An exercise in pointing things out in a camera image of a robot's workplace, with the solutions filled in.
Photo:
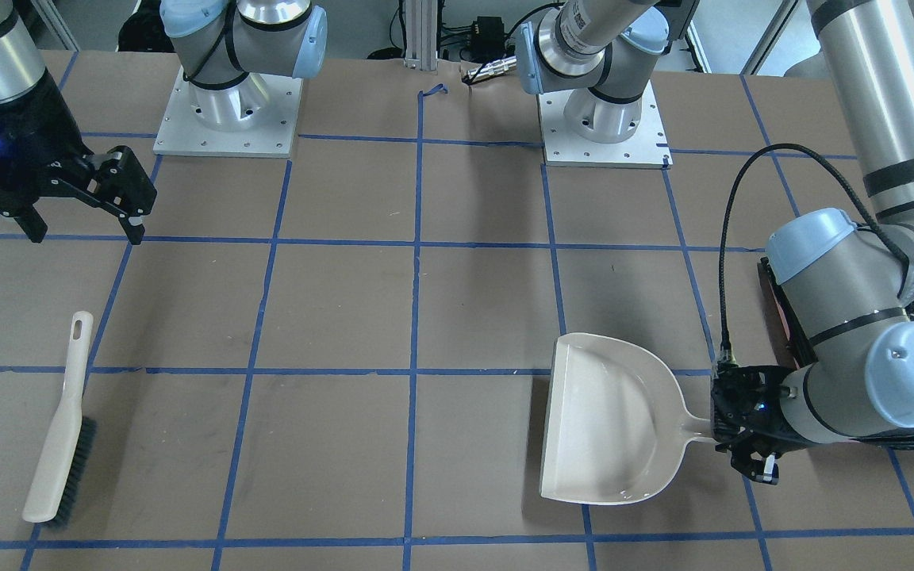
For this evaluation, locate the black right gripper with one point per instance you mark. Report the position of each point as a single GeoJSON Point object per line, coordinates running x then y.
{"type": "Point", "coordinates": [35, 119]}

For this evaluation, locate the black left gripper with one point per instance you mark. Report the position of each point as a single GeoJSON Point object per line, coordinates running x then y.
{"type": "Point", "coordinates": [779, 426]}

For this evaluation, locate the beige plastic dustpan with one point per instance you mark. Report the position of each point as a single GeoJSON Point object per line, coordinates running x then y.
{"type": "Point", "coordinates": [617, 425]}

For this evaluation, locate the white brush black bristles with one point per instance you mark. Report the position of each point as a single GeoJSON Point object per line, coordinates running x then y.
{"type": "Point", "coordinates": [66, 449]}

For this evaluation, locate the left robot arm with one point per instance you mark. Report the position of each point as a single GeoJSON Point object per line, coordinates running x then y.
{"type": "Point", "coordinates": [869, 50]}

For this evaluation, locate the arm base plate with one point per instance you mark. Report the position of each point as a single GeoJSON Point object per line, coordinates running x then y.
{"type": "Point", "coordinates": [256, 119]}
{"type": "Point", "coordinates": [580, 130]}

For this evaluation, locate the aluminium frame post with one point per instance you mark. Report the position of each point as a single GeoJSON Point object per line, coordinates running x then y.
{"type": "Point", "coordinates": [421, 30]}

